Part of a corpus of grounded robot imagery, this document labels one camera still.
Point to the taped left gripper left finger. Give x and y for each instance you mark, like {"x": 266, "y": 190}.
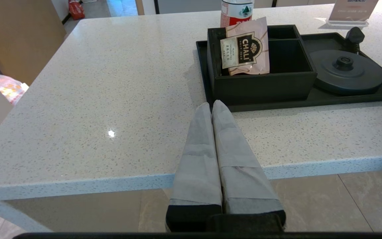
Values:
{"x": 196, "y": 172}

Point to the brown wooden door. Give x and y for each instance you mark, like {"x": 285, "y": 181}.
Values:
{"x": 18, "y": 36}

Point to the grey kitchen base cabinet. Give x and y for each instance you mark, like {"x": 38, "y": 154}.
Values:
{"x": 293, "y": 2}

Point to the plastic water bottle red label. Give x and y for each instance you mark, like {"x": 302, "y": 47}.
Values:
{"x": 235, "y": 11}

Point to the acrylic QR code sign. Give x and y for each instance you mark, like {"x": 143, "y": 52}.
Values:
{"x": 351, "y": 11}

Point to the round black kettle base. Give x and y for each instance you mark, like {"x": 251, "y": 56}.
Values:
{"x": 347, "y": 74}

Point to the white yellow plastic bag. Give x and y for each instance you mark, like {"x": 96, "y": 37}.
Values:
{"x": 8, "y": 88}

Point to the black power plug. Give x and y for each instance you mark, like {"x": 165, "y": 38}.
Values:
{"x": 354, "y": 37}

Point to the black compartment organizer box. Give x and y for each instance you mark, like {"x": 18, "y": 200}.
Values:
{"x": 270, "y": 86}

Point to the black rectangular serving tray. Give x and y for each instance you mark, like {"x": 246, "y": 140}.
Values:
{"x": 343, "y": 99}

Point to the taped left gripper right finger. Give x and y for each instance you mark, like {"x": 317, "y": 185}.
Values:
{"x": 244, "y": 179}

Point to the pink black tea bag packet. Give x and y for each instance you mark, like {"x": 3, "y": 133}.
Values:
{"x": 245, "y": 48}

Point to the red bag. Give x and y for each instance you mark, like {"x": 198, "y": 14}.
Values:
{"x": 76, "y": 9}

